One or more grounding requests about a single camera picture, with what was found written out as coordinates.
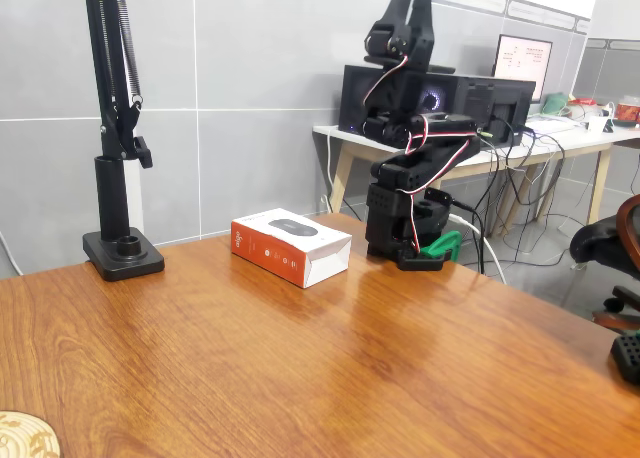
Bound black office chair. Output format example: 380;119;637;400
569;193;640;332

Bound black computer tower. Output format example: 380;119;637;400
338;63;537;148

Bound computer monitor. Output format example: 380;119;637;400
492;33;554;105

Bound round wooden coaster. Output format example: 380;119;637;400
0;410;61;458

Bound black power cable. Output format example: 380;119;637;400
448;196;489;275

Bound orange white mouse box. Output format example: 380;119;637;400
230;207;353;290

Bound white usb cable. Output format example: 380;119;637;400
448;214;510;286

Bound red tin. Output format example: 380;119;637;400
614;100;640;125

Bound white desk wooden legs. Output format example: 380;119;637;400
311;112;640;239

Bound black clamp boom stand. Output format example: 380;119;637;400
81;0;166;283

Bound green cloth bundle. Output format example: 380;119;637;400
541;92;572;117

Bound green table clamp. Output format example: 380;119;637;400
418;229;464;265

